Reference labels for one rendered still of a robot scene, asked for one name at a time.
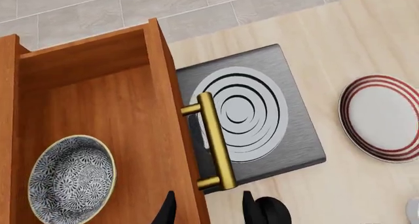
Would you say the brass drawer handle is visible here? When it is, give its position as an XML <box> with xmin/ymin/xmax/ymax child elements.
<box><xmin>180</xmin><ymin>91</ymin><xmax>237</xmax><ymax>191</ymax></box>

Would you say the white plate with red rings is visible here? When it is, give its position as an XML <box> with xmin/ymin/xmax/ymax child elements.
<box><xmin>338</xmin><ymin>74</ymin><xmax>419</xmax><ymax>164</ymax></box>

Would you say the pale grey rounded object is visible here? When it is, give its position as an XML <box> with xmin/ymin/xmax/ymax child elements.
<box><xmin>405</xmin><ymin>196</ymin><xmax>419</xmax><ymax>224</ymax></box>

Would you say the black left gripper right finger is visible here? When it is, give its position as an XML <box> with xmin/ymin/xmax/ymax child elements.
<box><xmin>242</xmin><ymin>191</ymin><xmax>260</xmax><ymax>224</ymax></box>

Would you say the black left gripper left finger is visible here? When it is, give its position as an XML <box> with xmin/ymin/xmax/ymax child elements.
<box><xmin>155</xmin><ymin>191</ymin><xmax>178</xmax><ymax>224</ymax></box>

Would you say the wooden cabinet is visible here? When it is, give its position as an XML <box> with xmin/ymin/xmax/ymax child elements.
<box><xmin>0</xmin><ymin>33</ymin><xmax>21</xmax><ymax>224</ymax></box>

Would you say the black white patterned bowl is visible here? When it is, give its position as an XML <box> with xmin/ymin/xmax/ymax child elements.
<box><xmin>27</xmin><ymin>134</ymin><xmax>117</xmax><ymax>224</ymax></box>

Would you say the wooden cabinet drawer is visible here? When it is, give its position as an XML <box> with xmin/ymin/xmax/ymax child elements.
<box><xmin>11</xmin><ymin>17</ymin><xmax>211</xmax><ymax>224</ymax></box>

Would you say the flat black stove plate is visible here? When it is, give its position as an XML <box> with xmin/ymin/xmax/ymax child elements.
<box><xmin>175</xmin><ymin>43</ymin><xmax>327</xmax><ymax>195</ymax></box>

